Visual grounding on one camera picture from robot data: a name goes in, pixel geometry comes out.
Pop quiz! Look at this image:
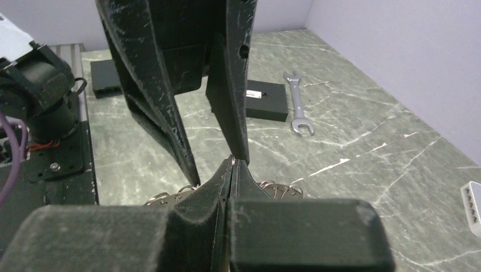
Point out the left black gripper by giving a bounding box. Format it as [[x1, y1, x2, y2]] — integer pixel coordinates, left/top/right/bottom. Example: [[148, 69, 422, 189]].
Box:
[[96, 1, 257, 186]]

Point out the black flat plate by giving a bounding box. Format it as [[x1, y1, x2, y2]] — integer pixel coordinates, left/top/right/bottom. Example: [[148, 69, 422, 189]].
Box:
[[90, 59, 122, 99]]

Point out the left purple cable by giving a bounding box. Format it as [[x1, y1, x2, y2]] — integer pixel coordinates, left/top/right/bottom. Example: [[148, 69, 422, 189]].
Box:
[[0, 112, 29, 207]]

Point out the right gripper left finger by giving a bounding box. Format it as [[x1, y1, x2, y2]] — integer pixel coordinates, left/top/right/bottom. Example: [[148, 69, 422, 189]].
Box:
[[1, 158, 233, 271]]

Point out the aluminium rail frame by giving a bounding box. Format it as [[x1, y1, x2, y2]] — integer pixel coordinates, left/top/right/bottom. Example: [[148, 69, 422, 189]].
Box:
[[48, 43, 85, 77]]

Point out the black network switch box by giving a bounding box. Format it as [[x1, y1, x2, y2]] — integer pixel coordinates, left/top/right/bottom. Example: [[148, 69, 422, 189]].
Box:
[[210, 79, 289, 123]]

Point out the large silver combination wrench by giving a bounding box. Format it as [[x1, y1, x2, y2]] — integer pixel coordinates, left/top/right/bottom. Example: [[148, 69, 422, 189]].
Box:
[[283, 71, 315, 136]]

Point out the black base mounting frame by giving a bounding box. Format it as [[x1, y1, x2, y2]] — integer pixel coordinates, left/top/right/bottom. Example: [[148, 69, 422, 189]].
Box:
[[0, 97, 99, 256]]

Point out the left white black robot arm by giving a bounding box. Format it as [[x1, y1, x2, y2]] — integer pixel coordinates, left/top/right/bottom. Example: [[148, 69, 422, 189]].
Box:
[[1, 1, 257, 186]]

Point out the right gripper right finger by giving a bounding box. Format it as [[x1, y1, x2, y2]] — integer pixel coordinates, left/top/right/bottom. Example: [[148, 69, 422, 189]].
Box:
[[229, 160, 395, 271]]

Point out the white plastic box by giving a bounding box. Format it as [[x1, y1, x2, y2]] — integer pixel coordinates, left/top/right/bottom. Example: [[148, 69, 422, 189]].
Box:
[[460, 181, 480, 237]]

